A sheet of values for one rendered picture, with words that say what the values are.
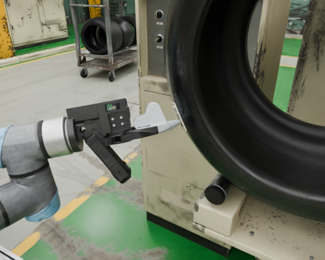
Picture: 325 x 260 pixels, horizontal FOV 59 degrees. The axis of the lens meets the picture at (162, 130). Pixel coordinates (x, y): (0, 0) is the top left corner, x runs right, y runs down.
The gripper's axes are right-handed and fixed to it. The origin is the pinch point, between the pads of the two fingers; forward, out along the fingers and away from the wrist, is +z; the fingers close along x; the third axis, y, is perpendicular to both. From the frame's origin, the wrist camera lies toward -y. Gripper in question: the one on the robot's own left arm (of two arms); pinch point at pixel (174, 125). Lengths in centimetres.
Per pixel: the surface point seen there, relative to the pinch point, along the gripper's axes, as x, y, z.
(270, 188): -10.0, -12.7, 13.5
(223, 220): -0.5, -21.5, 6.7
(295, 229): 1.1, -28.0, 22.8
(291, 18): 758, 140, 472
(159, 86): 75, 9, 5
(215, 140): -6.2, -3.3, 6.3
